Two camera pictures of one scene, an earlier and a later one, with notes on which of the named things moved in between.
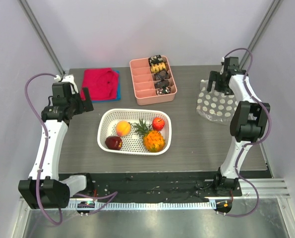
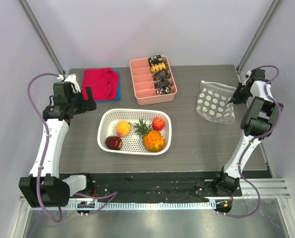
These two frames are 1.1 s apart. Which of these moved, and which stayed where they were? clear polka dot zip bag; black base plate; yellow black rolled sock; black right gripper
Moved: black right gripper
Stayed: black base plate; clear polka dot zip bag; yellow black rolled sock
